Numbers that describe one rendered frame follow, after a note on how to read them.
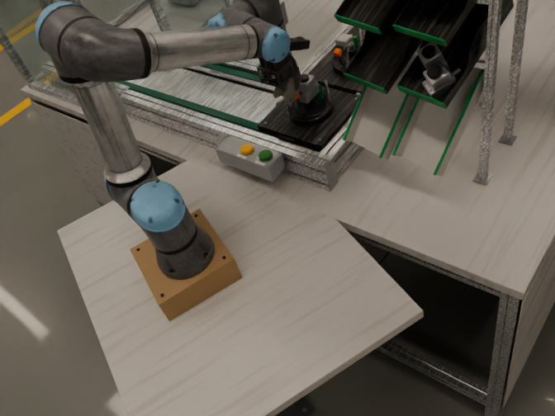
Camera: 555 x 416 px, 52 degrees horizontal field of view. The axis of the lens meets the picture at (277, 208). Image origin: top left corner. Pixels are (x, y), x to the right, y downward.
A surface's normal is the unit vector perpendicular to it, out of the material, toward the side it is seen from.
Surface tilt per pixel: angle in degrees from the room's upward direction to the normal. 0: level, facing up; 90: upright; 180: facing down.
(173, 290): 2
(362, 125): 45
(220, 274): 90
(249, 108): 0
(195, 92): 0
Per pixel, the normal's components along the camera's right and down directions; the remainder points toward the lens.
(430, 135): -0.65, -0.04
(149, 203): -0.14, -0.56
